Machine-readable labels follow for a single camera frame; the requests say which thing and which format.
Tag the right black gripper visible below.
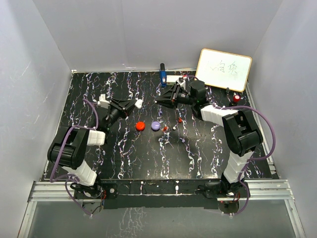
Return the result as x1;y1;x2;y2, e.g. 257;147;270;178
155;84;196;110

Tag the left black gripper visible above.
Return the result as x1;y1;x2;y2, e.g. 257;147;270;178
106;99;137;130

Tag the white earbud charging case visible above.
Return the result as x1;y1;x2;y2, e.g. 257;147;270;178
134;99;143;109

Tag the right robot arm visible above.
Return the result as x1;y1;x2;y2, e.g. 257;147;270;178
155;80;263;198

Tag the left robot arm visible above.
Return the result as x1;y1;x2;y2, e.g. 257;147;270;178
47;95;143;198

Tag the red earbud charging case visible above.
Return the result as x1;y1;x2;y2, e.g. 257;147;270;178
135;121;146;131

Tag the purple earbud charging case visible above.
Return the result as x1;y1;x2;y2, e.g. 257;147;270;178
151;121;160;131

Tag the white pink cardboard box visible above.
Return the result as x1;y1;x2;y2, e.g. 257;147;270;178
166;75;186;85

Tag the blue black device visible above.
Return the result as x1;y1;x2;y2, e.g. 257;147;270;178
159;63;167;87

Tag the red emergency stop button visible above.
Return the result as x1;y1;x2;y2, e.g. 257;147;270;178
229;94;241;107

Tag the black front base bar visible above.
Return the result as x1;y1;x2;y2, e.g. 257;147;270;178
99;178;248;210

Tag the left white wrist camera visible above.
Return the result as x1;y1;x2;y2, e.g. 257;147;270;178
97;94;110;109

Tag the white whiteboard with wooden frame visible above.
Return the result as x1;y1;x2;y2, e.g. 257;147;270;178
195;49;252;92

